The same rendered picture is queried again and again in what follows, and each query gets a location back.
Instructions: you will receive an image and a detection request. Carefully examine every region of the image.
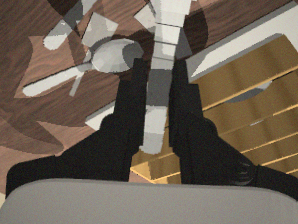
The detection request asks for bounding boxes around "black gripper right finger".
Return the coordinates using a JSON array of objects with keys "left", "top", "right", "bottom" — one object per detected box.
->
[{"left": 168, "top": 60, "right": 298, "bottom": 201}]

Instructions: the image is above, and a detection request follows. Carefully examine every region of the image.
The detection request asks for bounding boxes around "white flat base plate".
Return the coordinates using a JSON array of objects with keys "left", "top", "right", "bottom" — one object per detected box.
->
[{"left": 85, "top": 0, "right": 298, "bottom": 131}]

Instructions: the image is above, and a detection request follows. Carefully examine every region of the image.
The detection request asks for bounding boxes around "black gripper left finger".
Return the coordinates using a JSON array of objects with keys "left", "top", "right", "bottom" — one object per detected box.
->
[{"left": 5, "top": 58, "right": 147, "bottom": 200}]

